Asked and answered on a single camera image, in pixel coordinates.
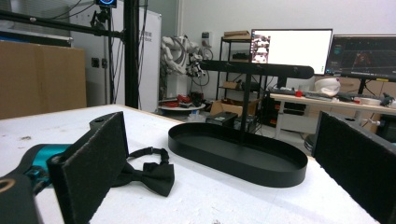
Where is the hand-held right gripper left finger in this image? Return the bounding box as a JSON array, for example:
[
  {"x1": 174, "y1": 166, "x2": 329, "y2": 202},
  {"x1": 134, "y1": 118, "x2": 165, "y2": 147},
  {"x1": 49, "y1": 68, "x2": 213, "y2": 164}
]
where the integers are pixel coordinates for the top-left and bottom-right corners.
[{"x1": 46, "y1": 111, "x2": 130, "y2": 224}]

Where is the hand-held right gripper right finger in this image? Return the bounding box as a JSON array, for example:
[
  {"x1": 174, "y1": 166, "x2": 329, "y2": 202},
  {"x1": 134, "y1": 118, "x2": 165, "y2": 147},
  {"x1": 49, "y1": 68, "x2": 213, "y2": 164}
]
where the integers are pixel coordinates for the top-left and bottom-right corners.
[{"x1": 312, "y1": 110, "x2": 396, "y2": 224}]

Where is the black bow tie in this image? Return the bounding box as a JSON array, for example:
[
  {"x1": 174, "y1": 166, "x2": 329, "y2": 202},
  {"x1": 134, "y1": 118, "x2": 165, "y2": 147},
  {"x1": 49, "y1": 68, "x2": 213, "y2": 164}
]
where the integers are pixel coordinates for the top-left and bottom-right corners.
[{"x1": 111, "y1": 147, "x2": 176, "y2": 198}]

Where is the wooden desk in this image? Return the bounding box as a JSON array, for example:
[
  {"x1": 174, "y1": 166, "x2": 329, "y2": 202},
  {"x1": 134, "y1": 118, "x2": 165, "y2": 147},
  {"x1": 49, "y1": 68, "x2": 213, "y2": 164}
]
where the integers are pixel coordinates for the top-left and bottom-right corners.
[{"x1": 268, "y1": 92, "x2": 396, "y2": 139}]

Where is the white helmet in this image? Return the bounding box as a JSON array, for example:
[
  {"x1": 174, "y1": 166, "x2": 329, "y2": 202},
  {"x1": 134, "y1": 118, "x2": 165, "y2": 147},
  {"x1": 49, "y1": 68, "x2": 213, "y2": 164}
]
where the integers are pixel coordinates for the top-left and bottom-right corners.
[{"x1": 314, "y1": 77, "x2": 342, "y2": 97}]

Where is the brown cardboard panel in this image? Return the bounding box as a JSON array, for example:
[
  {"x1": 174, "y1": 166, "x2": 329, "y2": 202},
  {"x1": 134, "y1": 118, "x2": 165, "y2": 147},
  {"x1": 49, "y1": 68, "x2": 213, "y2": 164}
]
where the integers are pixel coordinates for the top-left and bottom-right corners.
[{"x1": 0, "y1": 40, "x2": 88, "y2": 121}]

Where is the dark screen monitor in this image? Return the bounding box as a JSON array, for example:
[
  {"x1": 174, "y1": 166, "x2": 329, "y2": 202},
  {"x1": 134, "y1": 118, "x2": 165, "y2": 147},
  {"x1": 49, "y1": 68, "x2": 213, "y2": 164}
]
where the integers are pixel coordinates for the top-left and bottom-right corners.
[{"x1": 324, "y1": 34, "x2": 396, "y2": 81}]

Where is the round white table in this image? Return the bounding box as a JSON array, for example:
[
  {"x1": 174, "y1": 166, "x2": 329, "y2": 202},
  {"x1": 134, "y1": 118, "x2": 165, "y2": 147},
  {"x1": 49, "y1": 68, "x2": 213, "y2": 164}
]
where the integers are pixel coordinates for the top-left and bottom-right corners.
[{"x1": 158, "y1": 102, "x2": 207, "y2": 113}]

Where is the black metal stand pole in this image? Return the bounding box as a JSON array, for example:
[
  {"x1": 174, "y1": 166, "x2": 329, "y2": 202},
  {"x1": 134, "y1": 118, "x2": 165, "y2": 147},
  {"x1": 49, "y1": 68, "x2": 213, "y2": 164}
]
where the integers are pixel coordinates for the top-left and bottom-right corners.
[{"x1": 122, "y1": 0, "x2": 140, "y2": 110}]

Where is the black oval tray stand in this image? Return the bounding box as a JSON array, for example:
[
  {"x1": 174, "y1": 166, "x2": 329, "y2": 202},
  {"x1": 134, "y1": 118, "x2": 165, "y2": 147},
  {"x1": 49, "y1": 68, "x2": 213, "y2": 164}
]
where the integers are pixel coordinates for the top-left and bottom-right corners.
[{"x1": 167, "y1": 59, "x2": 315, "y2": 189}]

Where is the white board panel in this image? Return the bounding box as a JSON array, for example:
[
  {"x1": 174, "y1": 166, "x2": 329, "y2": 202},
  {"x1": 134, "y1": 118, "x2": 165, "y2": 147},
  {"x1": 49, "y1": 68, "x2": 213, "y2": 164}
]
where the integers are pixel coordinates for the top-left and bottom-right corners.
[{"x1": 69, "y1": 5, "x2": 163, "y2": 114}]

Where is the white screen monitor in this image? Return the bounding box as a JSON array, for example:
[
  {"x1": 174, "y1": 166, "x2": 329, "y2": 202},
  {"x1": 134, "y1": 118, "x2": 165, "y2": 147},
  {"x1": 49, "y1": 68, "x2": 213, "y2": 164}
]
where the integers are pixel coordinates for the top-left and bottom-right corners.
[{"x1": 249, "y1": 28, "x2": 333, "y2": 77}]

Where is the open cardboard box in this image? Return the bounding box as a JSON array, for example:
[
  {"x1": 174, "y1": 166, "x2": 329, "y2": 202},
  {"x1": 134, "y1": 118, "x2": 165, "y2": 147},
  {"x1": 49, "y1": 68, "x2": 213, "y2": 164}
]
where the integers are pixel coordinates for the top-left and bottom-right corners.
[{"x1": 209, "y1": 98, "x2": 262, "y2": 118}]

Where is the black box device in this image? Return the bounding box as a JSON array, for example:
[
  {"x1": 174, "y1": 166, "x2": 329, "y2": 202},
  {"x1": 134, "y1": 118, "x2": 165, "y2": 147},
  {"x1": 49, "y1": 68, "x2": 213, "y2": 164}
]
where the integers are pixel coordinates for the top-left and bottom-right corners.
[{"x1": 205, "y1": 111, "x2": 239, "y2": 128}]

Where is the black metal crossbar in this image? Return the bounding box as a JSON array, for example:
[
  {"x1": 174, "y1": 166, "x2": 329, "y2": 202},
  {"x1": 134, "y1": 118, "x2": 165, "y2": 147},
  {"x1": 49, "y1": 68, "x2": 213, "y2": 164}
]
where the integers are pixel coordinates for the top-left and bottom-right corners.
[{"x1": 0, "y1": 8, "x2": 125, "y2": 40}]

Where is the black shelf rack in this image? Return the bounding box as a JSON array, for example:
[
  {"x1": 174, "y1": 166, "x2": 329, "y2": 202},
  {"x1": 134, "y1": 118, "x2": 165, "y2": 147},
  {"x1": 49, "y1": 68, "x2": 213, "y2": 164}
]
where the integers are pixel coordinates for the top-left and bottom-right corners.
[{"x1": 216, "y1": 36, "x2": 269, "y2": 101}]

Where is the flat cardboard box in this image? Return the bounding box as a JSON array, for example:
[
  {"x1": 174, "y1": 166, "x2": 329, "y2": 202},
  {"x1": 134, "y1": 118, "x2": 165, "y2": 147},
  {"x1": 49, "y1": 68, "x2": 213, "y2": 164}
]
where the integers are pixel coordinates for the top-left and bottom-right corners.
[{"x1": 223, "y1": 30, "x2": 252, "y2": 41}]

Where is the camera on stand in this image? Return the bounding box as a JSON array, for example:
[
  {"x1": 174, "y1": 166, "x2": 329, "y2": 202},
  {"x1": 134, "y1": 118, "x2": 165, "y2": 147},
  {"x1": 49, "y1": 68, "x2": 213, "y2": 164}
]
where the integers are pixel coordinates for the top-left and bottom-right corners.
[{"x1": 90, "y1": 0, "x2": 119, "y2": 29}]

